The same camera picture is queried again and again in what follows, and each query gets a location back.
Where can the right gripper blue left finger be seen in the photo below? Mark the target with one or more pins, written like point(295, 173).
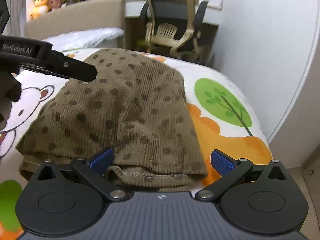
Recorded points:
point(101, 161)

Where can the yellow duck plush toy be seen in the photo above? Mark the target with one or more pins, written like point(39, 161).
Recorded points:
point(40, 8)

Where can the brown corduroy dotted garment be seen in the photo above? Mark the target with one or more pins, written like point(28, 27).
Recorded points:
point(136, 106)

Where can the cartoon animal play mat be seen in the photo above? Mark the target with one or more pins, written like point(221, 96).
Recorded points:
point(222, 117)

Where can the brown gloved left hand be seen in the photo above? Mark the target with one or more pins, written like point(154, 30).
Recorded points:
point(10, 91)

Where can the pink plush toy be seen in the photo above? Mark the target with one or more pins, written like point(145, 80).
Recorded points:
point(54, 4)

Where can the beige mesh office chair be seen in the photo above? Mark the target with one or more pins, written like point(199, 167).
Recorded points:
point(181, 37)

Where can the beige padded headboard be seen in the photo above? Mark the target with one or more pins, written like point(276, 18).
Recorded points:
point(90, 14)

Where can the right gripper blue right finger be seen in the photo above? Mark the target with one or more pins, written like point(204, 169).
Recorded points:
point(223, 163)

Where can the white desk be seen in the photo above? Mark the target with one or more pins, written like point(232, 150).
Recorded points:
point(134, 7)

